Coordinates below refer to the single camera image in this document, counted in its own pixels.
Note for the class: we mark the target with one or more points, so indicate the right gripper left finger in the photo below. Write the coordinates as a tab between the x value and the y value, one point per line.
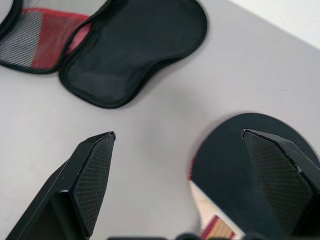
75	190

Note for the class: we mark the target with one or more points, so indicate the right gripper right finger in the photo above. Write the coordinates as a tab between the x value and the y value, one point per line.
282	180

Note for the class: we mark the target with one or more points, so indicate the black table tennis paddle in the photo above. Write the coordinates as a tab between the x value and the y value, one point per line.
222	160

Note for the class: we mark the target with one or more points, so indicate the red and black pouch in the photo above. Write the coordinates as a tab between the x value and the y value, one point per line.
130	50

